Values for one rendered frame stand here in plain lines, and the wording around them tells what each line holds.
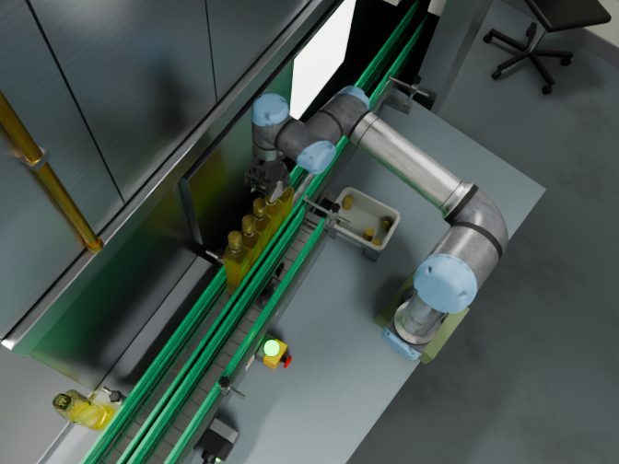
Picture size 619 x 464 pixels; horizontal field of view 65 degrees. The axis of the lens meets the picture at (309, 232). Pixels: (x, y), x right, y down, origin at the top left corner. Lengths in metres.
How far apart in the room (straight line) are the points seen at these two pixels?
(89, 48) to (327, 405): 1.15
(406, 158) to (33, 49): 0.68
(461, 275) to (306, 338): 0.76
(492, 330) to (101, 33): 2.23
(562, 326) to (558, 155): 1.11
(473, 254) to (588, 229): 2.23
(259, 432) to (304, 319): 0.36
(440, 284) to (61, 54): 0.71
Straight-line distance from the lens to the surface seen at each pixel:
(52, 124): 0.79
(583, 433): 2.71
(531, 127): 3.43
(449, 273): 0.93
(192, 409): 1.40
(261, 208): 1.27
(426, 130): 2.08
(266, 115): 1.01
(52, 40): 0.74
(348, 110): 1.05
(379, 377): 1.58
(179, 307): 1.48
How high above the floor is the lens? 2.26
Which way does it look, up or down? 62 degrees down
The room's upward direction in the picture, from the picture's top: 11 degrees clockwise
